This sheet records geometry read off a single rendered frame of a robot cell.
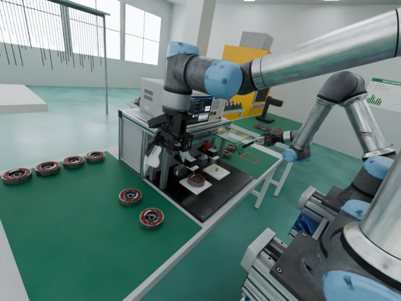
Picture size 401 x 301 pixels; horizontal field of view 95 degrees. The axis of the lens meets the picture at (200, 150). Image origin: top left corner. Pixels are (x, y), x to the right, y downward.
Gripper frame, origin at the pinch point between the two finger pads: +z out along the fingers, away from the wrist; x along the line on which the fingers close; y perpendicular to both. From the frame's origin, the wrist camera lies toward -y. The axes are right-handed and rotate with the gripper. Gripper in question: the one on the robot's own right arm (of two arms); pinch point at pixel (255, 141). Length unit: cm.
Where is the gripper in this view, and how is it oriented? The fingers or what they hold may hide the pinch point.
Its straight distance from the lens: 136.3
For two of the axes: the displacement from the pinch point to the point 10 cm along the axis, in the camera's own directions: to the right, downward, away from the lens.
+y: -6.2, 2.3, -7.5
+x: 2.2, 9.7, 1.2
